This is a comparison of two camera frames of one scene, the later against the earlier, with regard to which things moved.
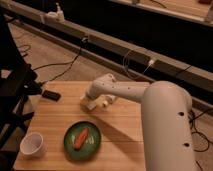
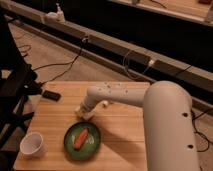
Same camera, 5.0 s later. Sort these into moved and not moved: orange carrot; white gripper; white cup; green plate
Moved: white gripper
Not moved: white cup; orange carrot; green plate
